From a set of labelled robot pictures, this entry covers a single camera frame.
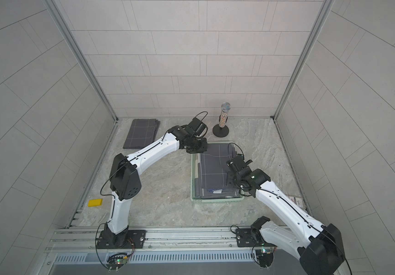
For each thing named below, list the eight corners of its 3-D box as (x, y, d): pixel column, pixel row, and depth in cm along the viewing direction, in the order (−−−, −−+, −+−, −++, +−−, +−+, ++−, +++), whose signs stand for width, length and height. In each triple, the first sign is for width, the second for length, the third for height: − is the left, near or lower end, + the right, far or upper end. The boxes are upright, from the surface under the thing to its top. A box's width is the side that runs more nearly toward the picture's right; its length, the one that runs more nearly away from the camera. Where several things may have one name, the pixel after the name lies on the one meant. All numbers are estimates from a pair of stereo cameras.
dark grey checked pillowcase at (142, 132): (123, 149, 102) (121, 146, 101) (133, 121, 117) (132, 118, 115) (154, 149, 102) (153, 147, 101) (160, 121, 117) (160, 118, 116)
